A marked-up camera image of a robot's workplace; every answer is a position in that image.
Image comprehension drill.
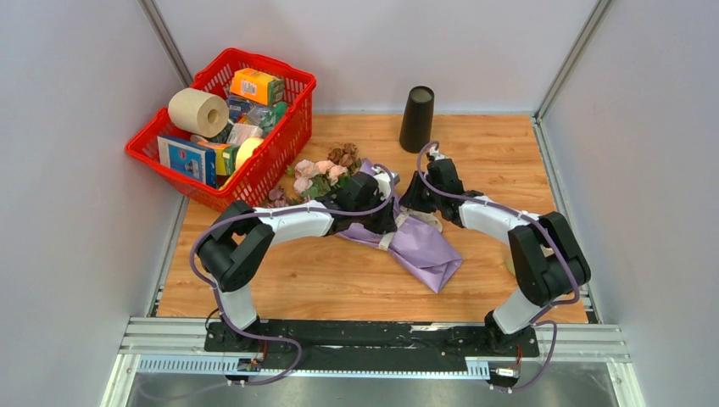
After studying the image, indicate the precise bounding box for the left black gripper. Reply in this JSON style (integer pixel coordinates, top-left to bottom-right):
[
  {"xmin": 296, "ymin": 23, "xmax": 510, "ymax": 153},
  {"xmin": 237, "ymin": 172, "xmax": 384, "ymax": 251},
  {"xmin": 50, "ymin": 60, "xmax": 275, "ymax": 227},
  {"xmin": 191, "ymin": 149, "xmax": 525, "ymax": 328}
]
[{"xmin": 353, "ymin": 192, "xmax": 399, "ymax": 236}]

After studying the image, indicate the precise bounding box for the cream ribbon with gold print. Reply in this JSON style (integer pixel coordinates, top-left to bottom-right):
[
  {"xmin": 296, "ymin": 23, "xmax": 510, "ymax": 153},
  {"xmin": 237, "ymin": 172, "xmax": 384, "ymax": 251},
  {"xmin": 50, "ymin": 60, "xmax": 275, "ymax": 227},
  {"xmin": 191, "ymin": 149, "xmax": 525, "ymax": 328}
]
[{"xmin": 377, "ymin": 206, "xmax": 443, "ymax": 252}]

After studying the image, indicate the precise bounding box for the purple flower bouquet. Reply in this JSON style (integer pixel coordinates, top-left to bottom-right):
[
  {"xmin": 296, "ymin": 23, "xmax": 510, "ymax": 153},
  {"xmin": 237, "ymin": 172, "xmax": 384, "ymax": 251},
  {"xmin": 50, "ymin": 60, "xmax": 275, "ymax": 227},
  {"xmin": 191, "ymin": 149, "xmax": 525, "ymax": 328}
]
[{"xmin": 261, "ymin": 143, "xmax": 463, "ymax": 293}]

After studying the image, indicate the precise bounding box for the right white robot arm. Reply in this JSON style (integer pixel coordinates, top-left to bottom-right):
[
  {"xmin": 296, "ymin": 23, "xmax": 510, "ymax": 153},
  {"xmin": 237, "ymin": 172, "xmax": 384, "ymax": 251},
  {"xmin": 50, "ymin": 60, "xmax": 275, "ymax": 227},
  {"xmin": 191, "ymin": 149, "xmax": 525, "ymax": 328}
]
[{"xmin": 400, "ymin": 159, "xmax": 591, "ymax": 355}]

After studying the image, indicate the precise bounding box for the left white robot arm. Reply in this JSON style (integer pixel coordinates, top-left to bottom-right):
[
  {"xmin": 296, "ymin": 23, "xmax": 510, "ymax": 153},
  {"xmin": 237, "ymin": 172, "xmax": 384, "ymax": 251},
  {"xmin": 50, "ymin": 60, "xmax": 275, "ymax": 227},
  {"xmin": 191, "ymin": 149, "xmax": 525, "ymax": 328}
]
[{"xmin": 189, "ymin": 164, "xmax": 398, "ymax": 352}]

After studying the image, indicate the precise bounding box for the black tapered vase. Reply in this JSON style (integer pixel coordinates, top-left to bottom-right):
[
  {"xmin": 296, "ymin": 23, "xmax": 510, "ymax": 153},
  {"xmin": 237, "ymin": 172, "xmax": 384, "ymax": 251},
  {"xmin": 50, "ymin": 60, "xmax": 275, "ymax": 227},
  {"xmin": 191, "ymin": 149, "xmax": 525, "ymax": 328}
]
[{"xmin": 399, "ymin": 86, "xmax": 435, "ymax": 153}]

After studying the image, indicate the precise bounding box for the pink wrapped packet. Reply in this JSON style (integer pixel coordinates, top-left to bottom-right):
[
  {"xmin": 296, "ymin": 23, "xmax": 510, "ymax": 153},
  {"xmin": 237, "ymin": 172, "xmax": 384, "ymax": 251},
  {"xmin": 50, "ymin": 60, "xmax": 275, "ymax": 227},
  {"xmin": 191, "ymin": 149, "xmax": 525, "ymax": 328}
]
[{"xmin": 226, "ymin": 123, "xmax": 264, "ymax": 146}]

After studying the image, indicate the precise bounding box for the red plastic shopping basket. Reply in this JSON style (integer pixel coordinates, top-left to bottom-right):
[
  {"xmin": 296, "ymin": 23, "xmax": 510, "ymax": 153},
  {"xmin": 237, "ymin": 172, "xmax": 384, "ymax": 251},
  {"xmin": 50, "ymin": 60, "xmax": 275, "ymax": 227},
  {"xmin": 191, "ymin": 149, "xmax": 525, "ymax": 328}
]
[{"xmin": 125, "ymin": 47, "xmax": 316, "ymax": 211}]

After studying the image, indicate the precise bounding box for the green and yellow box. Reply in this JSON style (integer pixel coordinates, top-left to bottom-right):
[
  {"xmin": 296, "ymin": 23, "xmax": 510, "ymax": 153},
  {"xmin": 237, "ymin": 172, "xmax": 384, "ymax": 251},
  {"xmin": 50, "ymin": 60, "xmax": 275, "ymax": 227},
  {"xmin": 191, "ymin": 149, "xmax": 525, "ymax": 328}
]
[{"xmin": 199, "ymin": 141, "xmax": 239, "ymax": 176}]

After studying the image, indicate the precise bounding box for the orange and green box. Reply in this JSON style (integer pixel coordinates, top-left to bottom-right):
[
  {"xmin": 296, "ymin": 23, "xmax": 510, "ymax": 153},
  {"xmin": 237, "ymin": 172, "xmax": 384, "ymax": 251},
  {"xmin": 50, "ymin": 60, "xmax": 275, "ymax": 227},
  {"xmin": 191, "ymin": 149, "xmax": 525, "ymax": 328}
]
[{"xmin": 229, "ymin": 68, "xmax": 285, "ymax": 106}]

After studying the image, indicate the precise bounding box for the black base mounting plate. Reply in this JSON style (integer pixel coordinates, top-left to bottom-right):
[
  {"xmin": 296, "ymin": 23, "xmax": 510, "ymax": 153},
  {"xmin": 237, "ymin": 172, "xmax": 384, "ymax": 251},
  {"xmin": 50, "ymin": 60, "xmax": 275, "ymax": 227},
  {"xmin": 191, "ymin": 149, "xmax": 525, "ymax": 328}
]
[{"xmin": 203, "ymin": 320, "xmax": 539, "ymax": 372}]

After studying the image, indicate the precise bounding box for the blue and white box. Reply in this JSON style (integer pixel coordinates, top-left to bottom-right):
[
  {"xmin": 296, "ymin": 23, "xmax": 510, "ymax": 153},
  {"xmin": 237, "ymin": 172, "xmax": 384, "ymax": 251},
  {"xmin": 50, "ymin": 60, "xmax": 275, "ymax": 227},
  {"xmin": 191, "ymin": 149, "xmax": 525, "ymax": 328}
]
[{"xmin": 157, "ymin": 136, "xmax": 217, "ymax": 188}]

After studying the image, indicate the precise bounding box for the beige toilet paper roll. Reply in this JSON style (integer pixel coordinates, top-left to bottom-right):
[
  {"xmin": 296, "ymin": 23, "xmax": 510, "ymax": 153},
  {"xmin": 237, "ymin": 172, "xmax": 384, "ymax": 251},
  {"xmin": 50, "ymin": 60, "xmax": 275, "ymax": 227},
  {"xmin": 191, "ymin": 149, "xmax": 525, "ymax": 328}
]
[{"xmin": 168, "ymin": 88, "xmax": 229, "ymax": 138}]

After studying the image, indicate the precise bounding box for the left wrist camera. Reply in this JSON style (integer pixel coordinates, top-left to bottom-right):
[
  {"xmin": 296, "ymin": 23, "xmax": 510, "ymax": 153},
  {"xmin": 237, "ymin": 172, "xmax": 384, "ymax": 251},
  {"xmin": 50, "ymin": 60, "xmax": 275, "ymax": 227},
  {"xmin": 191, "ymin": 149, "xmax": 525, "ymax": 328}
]
[{"xmin": 372, "ymin": 167, "xmax": 399, "ymax": 198}]

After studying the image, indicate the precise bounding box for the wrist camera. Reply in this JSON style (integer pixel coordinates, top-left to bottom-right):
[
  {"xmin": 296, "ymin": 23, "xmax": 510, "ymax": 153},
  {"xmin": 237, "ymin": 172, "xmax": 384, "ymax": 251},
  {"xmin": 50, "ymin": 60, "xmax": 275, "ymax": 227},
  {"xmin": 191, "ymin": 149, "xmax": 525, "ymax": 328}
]
[
  {"xmin": 372, "ymin": 167, "xmax": 399, "ymax": 198},
  {"xmin": 426, "ymin": 146, "xmax": 448, "ymax": 162}
]

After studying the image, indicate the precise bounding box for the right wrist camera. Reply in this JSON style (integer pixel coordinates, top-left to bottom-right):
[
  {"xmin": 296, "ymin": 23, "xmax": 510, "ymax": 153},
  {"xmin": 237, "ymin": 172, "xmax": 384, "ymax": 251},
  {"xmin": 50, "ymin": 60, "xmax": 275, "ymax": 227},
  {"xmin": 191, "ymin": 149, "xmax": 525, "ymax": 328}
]
[{"xmin": 426, "ymin": 146, "xmax": 448, "ymax": 162}]

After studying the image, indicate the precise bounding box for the aluminium frame rail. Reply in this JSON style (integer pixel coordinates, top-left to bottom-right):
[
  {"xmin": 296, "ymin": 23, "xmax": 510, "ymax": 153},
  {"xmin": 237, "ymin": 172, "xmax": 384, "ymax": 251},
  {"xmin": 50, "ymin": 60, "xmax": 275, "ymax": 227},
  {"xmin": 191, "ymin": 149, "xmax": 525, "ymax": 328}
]
[{"xmin": 120, "ymin": 318, "xmax": 631, "ymax": 380}]

